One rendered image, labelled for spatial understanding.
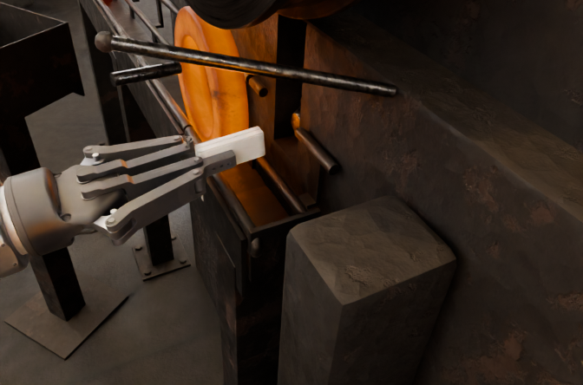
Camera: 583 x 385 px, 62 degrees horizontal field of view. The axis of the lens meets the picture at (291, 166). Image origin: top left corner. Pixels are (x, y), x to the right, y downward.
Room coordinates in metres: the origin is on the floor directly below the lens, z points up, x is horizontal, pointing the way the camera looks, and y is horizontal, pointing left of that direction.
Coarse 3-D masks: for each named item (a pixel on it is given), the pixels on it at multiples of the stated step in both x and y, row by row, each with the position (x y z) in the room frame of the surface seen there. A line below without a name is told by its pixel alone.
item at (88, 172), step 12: (192, 144) 0.39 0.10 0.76; (144, 156) 0.38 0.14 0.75; (156, 156) 0.38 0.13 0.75; (168, 156) 0.38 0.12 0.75; (84, 168) 0.35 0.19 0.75; (96, 168) 0.35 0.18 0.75; (108, 168) 0.35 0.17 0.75; (120, 168) 0.36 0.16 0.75; (132, 168) 0.36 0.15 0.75; (144, 168) 0.37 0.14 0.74; (156, 168) 0.37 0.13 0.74; (84, 180) 0.34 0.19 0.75
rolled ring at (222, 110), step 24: (192, 24) 0.52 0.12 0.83; (192, 48) 0.57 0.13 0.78; (216, 48) 0.47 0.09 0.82; (192, 72) 0.58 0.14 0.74; (216, 72) 0.46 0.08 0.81; (240, 72) 0.47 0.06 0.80; (192, 96) 0.56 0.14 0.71; (216, 96) 0.45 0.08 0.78; (240, 96) 0.45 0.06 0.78; (192, 120) 0.55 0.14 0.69; (216, 120) 0.45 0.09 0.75; (240, 120) 0.45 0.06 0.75
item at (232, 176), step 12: (240, 168) 0.48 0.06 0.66; (228, 180) 0.46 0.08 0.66; (240, 180) 0.46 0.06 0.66; (252, 180) 0.46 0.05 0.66; (240, 192) 0.44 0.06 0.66; (252, 192) 0.44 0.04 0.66; (264, 192) 0.44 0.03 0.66; (252, 204) 0.42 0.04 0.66; (264, 204) 0.42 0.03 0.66; (276, 204) 0.42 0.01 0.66; (252, 216) 0.40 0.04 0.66; (264, 216) 0.40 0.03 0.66; (276, 216) 0.40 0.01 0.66; (288, 216) 0.40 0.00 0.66
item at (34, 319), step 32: (0, 32) 0.85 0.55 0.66; (32, 32) 0.81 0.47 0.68; (64, 32) 0.76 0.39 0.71; (0, 64) 0.65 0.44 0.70; (32, 64) 0.69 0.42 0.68; (64, 64) 0.75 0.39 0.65; (0, 96) 0.64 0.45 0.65; (32, 96) 0.68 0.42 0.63; (0, 128) 0.62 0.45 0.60; (0, 160) 0.69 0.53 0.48; (32, 160) 0.72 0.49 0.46; (32, 256) 0.70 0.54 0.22; (64, 256) 0.72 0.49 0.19; (64, 288) 0.70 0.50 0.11; (96, 288) 0.79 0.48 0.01; (32, 320) 0.68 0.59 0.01; (64, 320) 0.69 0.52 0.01; (96, 320) 0.69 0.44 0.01; (64, 352) 0.61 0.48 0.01
